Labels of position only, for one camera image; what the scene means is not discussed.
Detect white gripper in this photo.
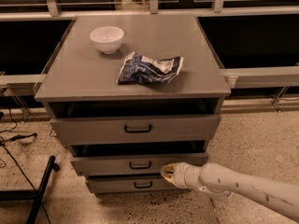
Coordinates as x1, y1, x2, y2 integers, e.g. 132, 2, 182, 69
161, 162, 204, 190

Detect grey drawer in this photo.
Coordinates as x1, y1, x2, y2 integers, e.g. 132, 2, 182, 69
50, 114, 221, 145
71, 141, 208, 176
86, 174, 178, 194

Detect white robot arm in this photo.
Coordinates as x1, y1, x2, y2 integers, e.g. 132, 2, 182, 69
161, 162, 299, 222

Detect grey bottom drawer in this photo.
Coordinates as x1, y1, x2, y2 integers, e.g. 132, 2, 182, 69
86, 174, 178, 194

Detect grey drawer cabinet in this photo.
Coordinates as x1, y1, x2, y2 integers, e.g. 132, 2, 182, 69
34, 14, 232, 194

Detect grey top drawer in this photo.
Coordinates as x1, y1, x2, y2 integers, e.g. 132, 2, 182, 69
50, 114, 221, 145

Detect crumpled blue white chip bag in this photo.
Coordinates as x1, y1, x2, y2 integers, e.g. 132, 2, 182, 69
117, 51, 184, 84

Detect black metal stand leg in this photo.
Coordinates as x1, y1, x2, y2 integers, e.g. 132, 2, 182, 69
0, 156, 60, 224

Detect white ceramic bowl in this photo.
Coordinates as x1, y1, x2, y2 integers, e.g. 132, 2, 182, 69
90, 26, 124, 54

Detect metal railing frame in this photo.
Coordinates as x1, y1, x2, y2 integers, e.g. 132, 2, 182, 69
0, 0, 299, 106

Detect black floor cable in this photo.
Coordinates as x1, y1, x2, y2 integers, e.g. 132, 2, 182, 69
0, 107, 52, 224

